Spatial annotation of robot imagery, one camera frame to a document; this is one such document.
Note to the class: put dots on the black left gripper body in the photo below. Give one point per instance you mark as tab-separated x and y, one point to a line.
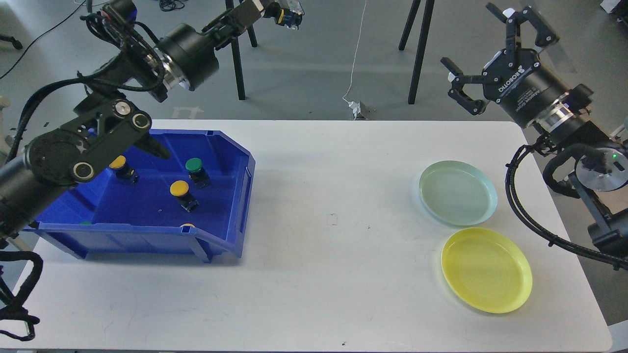
189	55

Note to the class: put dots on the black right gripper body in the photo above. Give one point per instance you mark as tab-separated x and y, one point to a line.
527	91

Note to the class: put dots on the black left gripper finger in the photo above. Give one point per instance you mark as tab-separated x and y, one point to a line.
240	14
223	33

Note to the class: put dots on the yellow push button bin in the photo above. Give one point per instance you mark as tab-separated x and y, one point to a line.
124	173
181	191

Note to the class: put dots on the green push button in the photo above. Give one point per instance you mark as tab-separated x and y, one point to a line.
290	14
197	173

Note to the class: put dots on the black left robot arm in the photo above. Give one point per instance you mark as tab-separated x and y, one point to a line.
107	123

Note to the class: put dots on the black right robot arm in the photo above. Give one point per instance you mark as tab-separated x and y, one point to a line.
584	159

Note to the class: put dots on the light green plate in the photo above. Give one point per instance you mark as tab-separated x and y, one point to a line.
456	193

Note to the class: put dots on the green push button in bin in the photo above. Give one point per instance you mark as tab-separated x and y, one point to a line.
197	173

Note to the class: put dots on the yellow plate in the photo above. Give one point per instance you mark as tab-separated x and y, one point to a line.
486	270

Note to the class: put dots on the black tripod left legs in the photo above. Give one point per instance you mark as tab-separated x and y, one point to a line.
238	71

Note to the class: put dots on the black tripod legs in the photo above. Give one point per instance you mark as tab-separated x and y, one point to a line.
422	42
238	71

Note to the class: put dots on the black tripod right legs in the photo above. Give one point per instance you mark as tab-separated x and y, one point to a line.
422	42

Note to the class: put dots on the white power plug adapter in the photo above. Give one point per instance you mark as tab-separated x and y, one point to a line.
359	110

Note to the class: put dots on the blue plastic bin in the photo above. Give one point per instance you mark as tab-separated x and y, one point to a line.
145	217

